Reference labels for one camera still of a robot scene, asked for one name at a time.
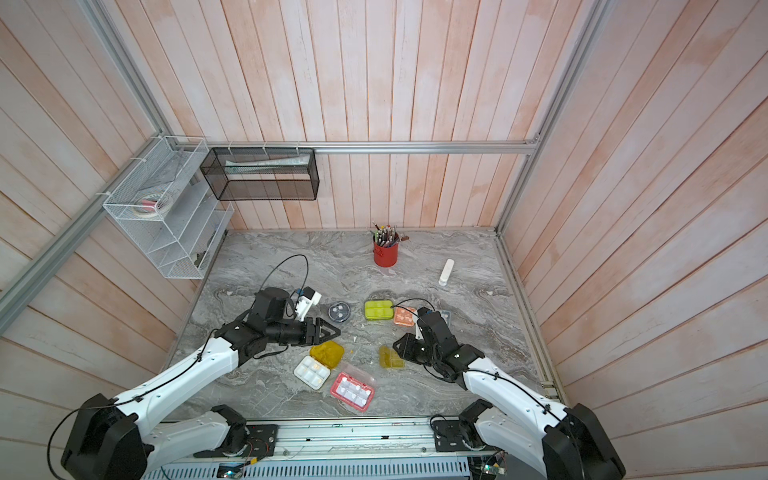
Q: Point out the black mesh basket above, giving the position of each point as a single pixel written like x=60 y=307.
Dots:
x=262 y=173

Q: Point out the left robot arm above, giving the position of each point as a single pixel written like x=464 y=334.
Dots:
x=123 y=437

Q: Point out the small yellow pillbox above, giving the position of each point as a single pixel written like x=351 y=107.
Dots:
x=389 y=359

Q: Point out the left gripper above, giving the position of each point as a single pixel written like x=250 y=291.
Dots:
x=316 y=339

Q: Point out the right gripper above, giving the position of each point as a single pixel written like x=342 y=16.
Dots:
x=405 y=348

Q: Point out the green lid white pillbox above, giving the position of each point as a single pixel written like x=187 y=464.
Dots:
x=376 y=310

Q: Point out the white rectangular device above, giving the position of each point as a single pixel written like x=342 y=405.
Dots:
x=446 y=272

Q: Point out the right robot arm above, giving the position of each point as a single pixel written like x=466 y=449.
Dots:
x=557 y=441

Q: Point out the tape roll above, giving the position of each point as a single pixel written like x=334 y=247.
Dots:
x=151 y=205

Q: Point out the yellow lid white pillbox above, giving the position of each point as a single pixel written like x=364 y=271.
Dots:
x=315 y=368

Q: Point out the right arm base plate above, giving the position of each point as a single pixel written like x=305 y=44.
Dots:
x=451 y=435

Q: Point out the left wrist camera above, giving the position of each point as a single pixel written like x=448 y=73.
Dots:
x=307 y=299

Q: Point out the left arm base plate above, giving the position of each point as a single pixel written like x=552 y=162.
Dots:
x=252 y=441

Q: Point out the red pillbox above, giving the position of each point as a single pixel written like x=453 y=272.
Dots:
x=352 y=392

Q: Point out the red pen cup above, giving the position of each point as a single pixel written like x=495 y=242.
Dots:
x=386 y=256

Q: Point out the white wire shelf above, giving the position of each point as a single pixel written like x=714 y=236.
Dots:
x=183 y=243

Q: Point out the orange pillbox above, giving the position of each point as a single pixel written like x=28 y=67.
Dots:
x=404 y=317

